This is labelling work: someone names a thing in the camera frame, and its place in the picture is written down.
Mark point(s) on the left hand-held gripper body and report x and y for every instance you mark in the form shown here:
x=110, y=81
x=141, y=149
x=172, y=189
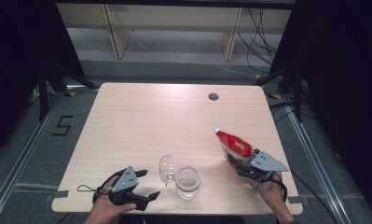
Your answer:
x=126, y=180

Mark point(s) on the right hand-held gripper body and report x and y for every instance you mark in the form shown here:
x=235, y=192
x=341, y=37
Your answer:
x=267, y=163

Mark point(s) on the red and white pouch bag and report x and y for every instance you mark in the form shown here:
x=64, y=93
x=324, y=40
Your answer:
x=235, y=144

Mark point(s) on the clear glass jar with lid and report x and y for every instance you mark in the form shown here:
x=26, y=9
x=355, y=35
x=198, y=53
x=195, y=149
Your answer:
x=186, y=182

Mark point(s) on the person's right hand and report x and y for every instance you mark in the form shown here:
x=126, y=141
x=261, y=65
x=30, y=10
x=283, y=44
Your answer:
x=270, y=191

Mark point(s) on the person's left hand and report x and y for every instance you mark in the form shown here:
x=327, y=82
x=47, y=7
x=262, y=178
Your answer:
x=104, y=205

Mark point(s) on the grey table grommet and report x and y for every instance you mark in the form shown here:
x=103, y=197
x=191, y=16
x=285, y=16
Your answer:
x=213, y=96

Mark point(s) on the black metal stand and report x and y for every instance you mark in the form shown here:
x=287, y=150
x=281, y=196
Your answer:
x=44, y=93
x=297, y=93

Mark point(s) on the black curtain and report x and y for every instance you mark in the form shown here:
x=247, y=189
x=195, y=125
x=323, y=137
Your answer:
x=19, y=62
x=345, y=77

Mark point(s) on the beige wooden shelf unit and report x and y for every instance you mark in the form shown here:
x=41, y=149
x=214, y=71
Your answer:
x=174, y=17

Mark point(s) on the metal floor rail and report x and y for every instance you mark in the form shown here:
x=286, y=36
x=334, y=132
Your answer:
x=314, y=165
x=22, y=152

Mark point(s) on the black frame beam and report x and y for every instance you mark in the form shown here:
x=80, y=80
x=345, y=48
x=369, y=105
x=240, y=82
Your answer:
x=174, y=3

